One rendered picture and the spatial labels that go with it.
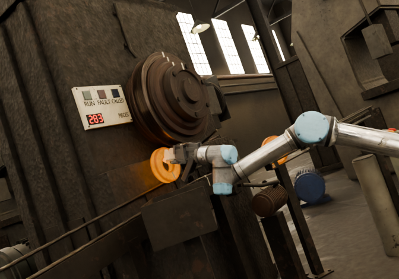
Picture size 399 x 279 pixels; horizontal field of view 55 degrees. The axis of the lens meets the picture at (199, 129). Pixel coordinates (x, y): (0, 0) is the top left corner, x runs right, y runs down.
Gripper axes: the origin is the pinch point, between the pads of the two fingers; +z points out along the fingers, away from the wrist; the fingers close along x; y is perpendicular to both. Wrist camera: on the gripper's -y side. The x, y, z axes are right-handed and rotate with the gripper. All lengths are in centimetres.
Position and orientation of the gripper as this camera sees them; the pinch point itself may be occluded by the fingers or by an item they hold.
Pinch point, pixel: (164, 160)
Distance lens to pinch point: 169.9
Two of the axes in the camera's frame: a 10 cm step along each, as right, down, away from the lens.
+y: -1.4, -9.9, -1.0
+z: -8.2, 0.6, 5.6
